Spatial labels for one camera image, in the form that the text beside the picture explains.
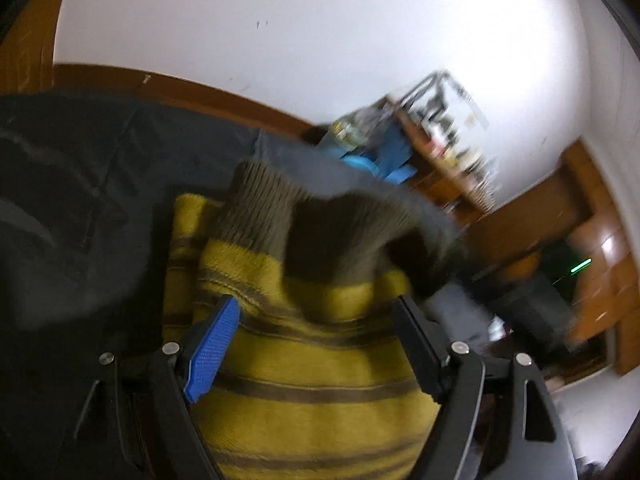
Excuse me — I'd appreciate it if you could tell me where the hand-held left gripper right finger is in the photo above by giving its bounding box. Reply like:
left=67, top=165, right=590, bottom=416
left=390, top=294, right=577, bottom=480

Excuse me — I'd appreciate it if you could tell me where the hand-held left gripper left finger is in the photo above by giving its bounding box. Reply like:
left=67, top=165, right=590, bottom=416
left=60, top=294, right=242, bottom=480

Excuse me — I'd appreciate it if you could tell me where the yellow striped knit sweater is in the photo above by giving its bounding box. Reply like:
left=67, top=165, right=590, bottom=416
left=162, top=159, right=467, bottom=480

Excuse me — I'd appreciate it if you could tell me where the black device with green light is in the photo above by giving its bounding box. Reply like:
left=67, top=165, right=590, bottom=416
left=492, top=240, right=593, bottom=353

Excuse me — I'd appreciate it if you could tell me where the wooden shelf with clutter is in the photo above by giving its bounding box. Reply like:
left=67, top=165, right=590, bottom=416
left=332, top=71, right=501, bottom=217

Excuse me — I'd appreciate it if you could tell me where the blue plastic object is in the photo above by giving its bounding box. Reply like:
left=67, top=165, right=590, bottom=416
left=320, top=120, right=417, bottom=187

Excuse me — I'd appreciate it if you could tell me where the dark bedspread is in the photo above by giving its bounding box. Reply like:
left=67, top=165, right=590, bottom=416
left=0, top=91, right=396, bottom=480

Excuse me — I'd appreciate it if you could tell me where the wooden cabinet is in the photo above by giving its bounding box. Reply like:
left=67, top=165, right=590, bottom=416
left=452, top=140, right=640, bottom=378

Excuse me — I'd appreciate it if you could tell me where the wooden bed frame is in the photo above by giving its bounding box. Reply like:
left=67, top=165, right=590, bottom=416
left=50, top=62, right=326, bottom=142

